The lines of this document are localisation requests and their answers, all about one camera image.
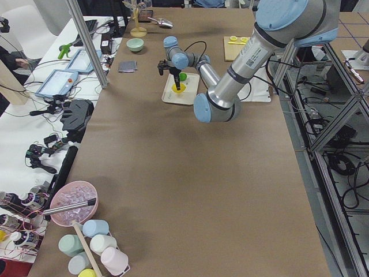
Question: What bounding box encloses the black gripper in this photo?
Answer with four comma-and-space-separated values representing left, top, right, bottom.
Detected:
168, 65, 181, 91

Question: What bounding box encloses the green lime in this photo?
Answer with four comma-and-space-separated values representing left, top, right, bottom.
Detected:
179, 72, 187, 81

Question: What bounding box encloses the yellow lemon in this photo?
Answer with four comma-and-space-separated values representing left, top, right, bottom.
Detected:
171, 83, 186, 93

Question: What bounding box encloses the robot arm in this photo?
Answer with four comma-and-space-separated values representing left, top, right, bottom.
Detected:
158, 0, 341, 123

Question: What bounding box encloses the white rabbit print tray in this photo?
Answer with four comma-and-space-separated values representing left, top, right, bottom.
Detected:
161, 73, 199, 106

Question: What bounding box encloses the mint green bowl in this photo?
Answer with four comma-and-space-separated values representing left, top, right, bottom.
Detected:
126, 38, 144, 53

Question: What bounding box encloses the grey folded cloth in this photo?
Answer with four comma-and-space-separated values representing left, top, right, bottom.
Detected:
118, 61, 137, 73

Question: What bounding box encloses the wooden mug tree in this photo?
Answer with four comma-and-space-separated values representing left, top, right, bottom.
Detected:
122, 0, 152, 38

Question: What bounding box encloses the bamboo cutting board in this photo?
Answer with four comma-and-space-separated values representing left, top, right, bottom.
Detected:
223, 36, 245, 62

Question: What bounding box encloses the yellow plastic knife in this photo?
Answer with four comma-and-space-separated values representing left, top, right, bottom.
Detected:
228, 41, 247, 46

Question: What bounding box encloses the lemon slice stacked pair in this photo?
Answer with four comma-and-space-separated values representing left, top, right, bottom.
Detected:
229, 36, 238, 42

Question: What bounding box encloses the teach pendant far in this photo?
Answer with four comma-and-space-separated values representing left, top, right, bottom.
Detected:
66, 48, 93, 74

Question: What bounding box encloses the teach pendant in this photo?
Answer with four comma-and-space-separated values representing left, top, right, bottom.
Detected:
35, 70, 78, 98
66, 48, 93, 74

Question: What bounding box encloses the teach pendant near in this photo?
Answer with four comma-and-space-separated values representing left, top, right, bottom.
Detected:
35, 70, 78, 98

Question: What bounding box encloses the metal scoop in bowl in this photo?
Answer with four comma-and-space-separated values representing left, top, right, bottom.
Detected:
42, 198, 97, 216

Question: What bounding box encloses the pink bowl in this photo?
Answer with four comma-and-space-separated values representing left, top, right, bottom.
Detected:
50, 181, 99, 227

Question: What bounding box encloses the blue cup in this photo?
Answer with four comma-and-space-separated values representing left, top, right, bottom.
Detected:
82, 219, 110, 238

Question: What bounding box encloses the white cup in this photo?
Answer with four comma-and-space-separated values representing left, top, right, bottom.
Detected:
89, 234, 117, 256

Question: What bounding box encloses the pink cup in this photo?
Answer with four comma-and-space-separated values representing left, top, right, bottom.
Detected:
100, 247, 130, 276

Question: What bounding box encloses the mint green cup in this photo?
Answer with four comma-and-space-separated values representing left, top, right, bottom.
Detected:
58, 234, 84, 257

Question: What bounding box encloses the grey cup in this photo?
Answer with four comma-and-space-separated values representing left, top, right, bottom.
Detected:
67, 252, 92, 275

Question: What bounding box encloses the yellow cup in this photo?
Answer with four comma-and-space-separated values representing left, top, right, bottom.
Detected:
78, 268, 97, 277

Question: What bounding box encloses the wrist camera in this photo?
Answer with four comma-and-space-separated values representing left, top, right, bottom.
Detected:
157, 60, 170, 76

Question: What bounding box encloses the aluminium frame post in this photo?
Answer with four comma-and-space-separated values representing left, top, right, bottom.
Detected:
65, 0, 108, 89

